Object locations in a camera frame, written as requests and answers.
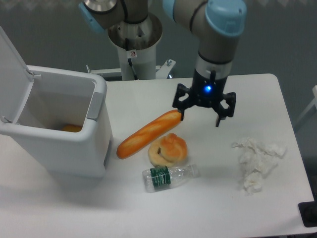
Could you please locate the clear green-label plastic bottle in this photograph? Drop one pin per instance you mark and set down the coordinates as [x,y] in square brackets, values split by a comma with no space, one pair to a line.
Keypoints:
[162,178]

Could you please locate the knotted bread roll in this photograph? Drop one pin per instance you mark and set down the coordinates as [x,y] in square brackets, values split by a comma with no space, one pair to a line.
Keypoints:
[168,150]

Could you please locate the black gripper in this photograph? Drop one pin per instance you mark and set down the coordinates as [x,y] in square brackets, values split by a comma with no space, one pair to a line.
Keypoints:
[208,93]

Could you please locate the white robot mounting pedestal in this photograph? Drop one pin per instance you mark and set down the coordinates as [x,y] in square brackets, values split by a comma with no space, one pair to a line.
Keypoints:
[136,47]

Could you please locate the crumpled white tissue paper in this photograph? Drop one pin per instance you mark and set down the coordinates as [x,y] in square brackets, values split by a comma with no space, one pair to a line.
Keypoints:
[257,160]

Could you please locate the white frame at right edge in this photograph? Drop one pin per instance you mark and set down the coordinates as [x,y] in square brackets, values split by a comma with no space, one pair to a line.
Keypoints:
[308,112]

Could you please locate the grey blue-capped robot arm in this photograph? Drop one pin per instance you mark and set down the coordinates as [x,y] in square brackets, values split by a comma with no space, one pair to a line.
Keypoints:
[217,23]

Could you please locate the orange baguette bread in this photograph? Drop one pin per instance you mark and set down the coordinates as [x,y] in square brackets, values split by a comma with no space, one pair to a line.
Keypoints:
[148,134]

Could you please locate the orange item inside trash can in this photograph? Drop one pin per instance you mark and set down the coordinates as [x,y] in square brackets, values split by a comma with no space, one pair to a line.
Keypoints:
[71,128]

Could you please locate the white push-button trash can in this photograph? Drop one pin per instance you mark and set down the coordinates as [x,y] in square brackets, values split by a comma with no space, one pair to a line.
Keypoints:
[37,102]

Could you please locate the black device at table edge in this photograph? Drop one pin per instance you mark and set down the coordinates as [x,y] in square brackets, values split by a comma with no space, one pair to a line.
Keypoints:
[308,212]

